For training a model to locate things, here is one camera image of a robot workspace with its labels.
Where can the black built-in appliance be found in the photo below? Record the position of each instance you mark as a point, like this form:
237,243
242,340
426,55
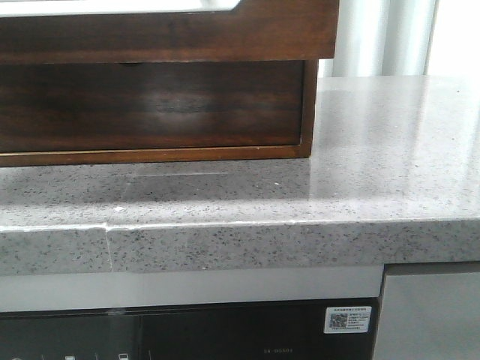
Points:
241,330

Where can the wooden drawer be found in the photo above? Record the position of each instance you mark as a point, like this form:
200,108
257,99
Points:
150,105
251,31

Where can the grey cabinet door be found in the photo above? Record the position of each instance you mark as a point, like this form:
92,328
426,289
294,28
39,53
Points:
429,316

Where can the white curtain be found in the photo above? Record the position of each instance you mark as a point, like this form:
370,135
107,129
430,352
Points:
382,38

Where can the dark wooden drawer cabinet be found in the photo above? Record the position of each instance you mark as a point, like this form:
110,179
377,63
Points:
309,112

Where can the white QR code sticker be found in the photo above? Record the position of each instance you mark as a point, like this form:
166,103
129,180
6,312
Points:
347,320

